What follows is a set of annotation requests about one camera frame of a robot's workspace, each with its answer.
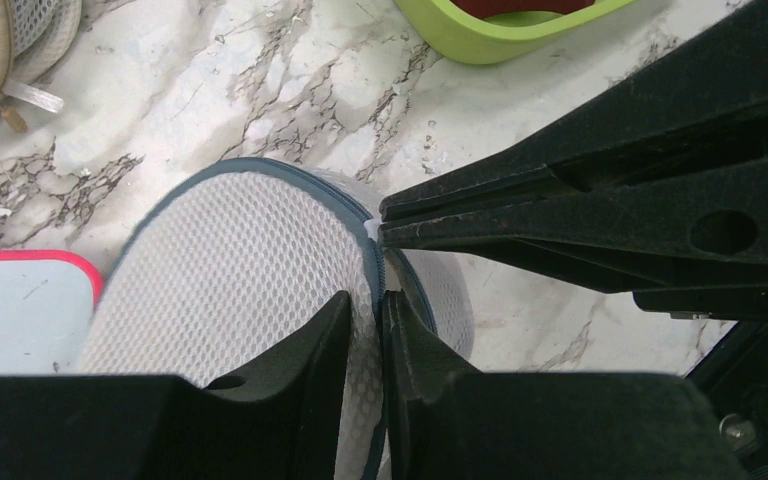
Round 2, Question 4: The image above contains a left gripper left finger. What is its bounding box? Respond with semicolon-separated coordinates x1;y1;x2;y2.
0;291;352;479

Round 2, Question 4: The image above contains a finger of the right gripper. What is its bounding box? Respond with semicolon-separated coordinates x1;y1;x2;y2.
380;1;768;221

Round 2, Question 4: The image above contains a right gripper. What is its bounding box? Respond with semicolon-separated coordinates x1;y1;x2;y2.
379;157;768;479

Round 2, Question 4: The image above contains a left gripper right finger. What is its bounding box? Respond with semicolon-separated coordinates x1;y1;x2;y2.
382;291;745;479

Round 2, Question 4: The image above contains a grey mesh laundry bag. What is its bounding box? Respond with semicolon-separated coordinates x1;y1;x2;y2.
77;158;475;479

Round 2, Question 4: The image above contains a maroon bra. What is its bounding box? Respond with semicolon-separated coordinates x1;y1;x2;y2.
452;0;595;19

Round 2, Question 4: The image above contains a pink framed whiteboard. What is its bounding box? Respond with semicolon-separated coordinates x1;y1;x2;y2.
0;250;104;376

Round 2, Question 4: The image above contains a green plastic basin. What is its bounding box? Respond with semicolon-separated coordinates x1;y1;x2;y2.
395;0;633;65

